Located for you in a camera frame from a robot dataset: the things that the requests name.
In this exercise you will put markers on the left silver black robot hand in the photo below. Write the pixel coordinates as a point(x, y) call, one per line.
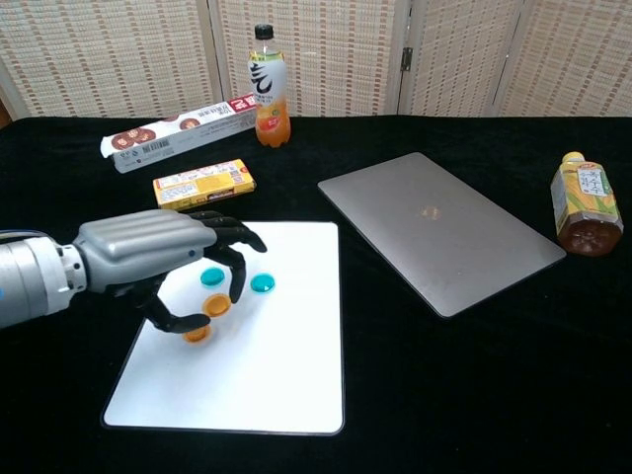
point(143, 247)

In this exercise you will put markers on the teal disc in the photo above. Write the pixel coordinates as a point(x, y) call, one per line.
point(262, 283)
point(213, 276)

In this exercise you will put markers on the orange disc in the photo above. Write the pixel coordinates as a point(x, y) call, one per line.
point(197, 338)
point(217, 304)

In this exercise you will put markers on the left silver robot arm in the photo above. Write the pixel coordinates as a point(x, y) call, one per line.
point(34, 276)

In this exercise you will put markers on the white board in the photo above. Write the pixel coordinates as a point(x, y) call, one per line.
point(247, 375)

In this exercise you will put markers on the yellow snack box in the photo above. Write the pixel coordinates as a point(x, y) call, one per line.
point(205, 183)

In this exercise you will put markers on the long white cookie box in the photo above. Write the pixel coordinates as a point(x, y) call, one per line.
point(187, 131)

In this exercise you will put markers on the woven folding screen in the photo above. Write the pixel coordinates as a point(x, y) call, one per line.
point(123, 49)

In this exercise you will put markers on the orange drink bottle black cap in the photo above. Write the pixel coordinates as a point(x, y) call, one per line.
point(269, 89)

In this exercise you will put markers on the silver laptop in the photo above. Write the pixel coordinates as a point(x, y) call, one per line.
point(444, 247)

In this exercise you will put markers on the black screen hinge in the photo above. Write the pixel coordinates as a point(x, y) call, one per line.
point(406, 58)

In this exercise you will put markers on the black tablecloth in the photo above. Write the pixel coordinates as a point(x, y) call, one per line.
point(444, 385)

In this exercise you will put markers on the tea bottle yellow cap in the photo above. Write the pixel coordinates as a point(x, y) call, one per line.
point(587, 207)

